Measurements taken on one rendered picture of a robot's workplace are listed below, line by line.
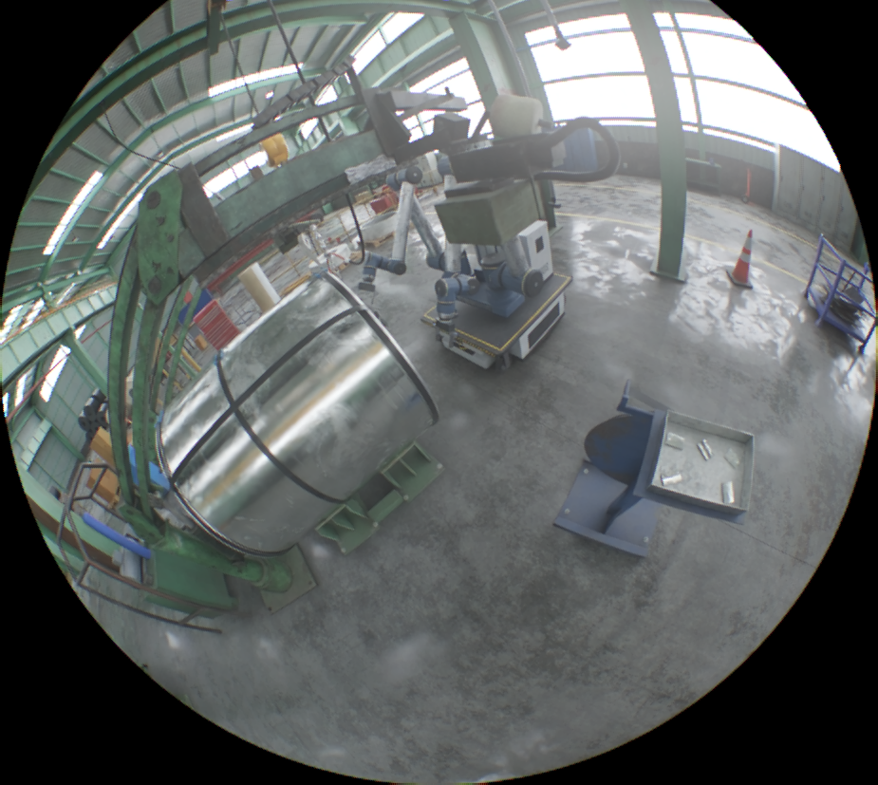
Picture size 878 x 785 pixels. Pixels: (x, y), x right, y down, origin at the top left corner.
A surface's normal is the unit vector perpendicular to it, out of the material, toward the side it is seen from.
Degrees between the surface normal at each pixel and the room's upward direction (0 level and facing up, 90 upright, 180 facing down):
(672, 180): 90
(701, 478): 0
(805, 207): 90
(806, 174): 90
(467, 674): 0
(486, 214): 90
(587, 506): 0
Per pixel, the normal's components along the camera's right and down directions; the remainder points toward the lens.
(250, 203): 0.64, 0.33
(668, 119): -0.70, 0.62
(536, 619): -0.31, -0.71
